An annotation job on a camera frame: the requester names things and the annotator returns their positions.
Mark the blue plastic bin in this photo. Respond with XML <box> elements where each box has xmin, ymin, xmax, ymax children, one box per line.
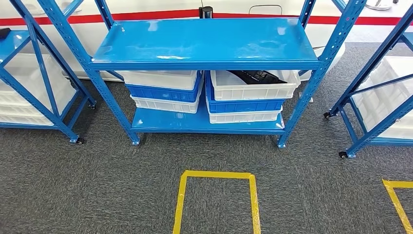
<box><xmin>205</xmin><ymin>71</ymin><xmax>286</xmax><ymax>114</ymax></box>
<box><xmin>125</xmin><ymin>71</ymin><xmax>204</xmax><ymax>104</ymax></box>

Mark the black cylindrical post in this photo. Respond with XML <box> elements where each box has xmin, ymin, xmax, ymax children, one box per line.
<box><xmin>198</xmin><ymin>5</ymin><xmax>214</xmax><ymax>20</ymax></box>

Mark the black ribbed plastic part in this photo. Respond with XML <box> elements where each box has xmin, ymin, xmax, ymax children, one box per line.
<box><xmin>226</xmin><ymin>69</ymin><xmax>288</xmax><ymax>86</ymax></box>

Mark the blue metal shelf rack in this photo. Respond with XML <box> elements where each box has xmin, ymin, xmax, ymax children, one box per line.
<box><xmin>0</xmin><ymin>0</ymin><xmax>97</xmax><ymax>145</ymax></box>
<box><xmin>37</xmin><ymin>0</ymin><xmax>369</xmax><ymax>149</ymax></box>
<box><xmin>323</xmin><ymin>3</ymin><xmax>413</xmax><ymax>159</ymax></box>

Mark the yellow floor tape square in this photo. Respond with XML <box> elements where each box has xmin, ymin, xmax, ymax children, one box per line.
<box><xmin>382</xmin><ymin>179</ymin><xmax>413</xmax><ymax>234</ymax></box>
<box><xmin>172</xmin><ymin>170</ymin><xmax>262</xmax><ymax>234</ymax></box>

